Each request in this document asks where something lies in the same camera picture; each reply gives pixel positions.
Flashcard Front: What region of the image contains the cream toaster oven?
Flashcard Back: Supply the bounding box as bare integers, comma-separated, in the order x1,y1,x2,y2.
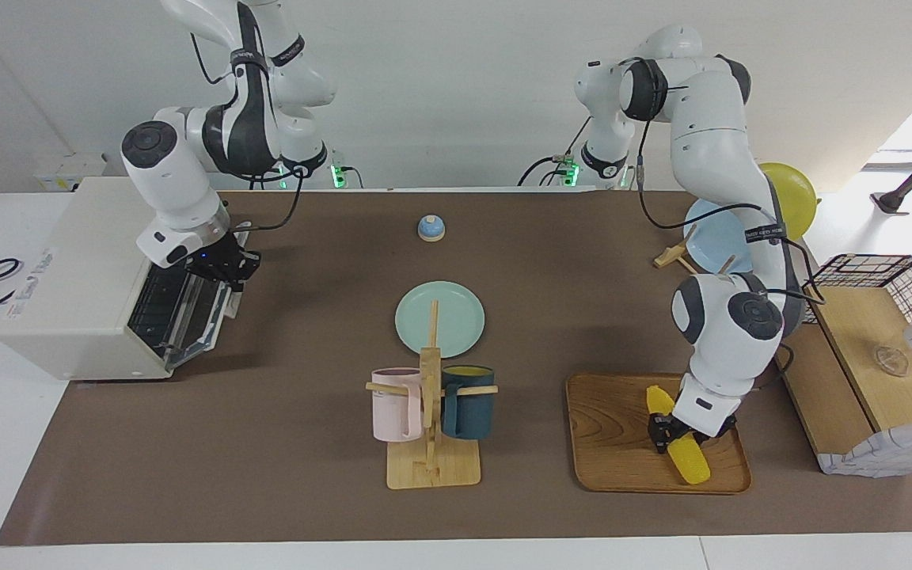
0,177,251,382

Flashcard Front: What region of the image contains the light green plate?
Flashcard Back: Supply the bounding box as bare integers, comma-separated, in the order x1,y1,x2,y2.
394,281,486,359

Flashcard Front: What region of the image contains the brown wooden tray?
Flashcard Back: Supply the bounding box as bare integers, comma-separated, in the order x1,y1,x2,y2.
565,373,753,495

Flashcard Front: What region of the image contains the white power box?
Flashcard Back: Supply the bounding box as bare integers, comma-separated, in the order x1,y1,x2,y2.
34,153,108,192

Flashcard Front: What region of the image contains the wooden plate rack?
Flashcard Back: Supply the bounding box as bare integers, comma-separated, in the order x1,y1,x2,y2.
654,226,742,278

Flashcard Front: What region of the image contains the dark blue mug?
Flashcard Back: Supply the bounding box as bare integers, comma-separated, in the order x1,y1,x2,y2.
440,365,496,441

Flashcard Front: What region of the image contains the light blue plate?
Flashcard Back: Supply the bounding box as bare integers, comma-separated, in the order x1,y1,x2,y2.
682,199,754,276

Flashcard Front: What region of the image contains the pink mug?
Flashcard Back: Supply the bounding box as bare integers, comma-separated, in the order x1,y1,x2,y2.
370,367,425,443

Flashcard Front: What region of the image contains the small clear glass dish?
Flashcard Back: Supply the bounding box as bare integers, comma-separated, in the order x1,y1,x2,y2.
872,344,910,377

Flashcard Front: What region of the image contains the brown table mat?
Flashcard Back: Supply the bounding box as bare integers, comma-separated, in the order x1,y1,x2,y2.
0,190,912,547

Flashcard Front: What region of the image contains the wooden mug rack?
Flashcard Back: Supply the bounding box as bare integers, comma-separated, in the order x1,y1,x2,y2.
366,299,500,490

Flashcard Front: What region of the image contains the yellow plate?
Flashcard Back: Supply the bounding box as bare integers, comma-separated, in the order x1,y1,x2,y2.
757,162,818,241

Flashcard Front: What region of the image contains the wooden shelf with wire basket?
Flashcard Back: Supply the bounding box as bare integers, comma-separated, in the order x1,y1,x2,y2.
761,254,912,477

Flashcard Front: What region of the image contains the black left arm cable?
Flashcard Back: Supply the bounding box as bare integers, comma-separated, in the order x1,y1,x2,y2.
634,119,827,306

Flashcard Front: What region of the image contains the black base cable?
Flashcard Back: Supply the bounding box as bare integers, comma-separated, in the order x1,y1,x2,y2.
518,117,593,188

